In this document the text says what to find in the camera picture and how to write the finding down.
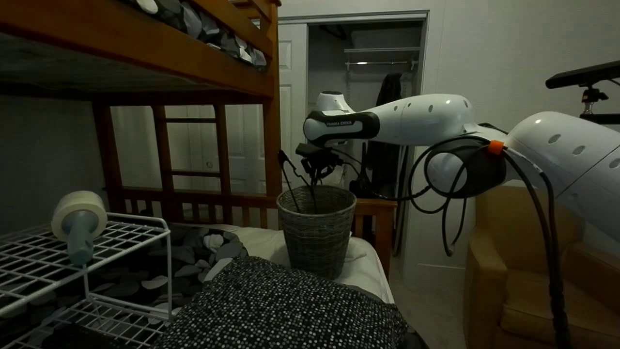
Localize white tape roll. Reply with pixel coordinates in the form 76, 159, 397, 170
48, 188, 108, 267

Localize white closet door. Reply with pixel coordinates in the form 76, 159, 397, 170
277, 21, 310, 190

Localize grey woven basket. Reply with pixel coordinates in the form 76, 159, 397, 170
275, 184, 358, 281

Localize dark pebble pattern blanket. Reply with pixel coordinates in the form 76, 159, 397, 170
37, 221, 252, 325

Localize white wire rack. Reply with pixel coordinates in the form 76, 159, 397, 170
0, 211, 174, 349

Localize black white speckled cloth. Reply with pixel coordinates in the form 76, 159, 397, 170
153, 254, 413, 349

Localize grey polka dot bunk bedding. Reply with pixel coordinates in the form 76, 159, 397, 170
132, 0, 269, 69

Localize black bag in closet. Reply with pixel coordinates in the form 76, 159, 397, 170
347, 168, 378, 199

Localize black camera stand bar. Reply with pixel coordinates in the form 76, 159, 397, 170
544, 58, 620, 126

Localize white mattress sheet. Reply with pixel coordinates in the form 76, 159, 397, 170
229, 223, 397, 306

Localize wooden bunk bed frame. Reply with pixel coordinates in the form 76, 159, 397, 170
0, 0, 399, 279

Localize white closet shelf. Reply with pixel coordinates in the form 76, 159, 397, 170
341, 44, 422, 65

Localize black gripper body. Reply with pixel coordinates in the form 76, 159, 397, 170
294, 141, 347, 172

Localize mustard yellow armchair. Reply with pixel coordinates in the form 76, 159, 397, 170
463, 182, 620, 349

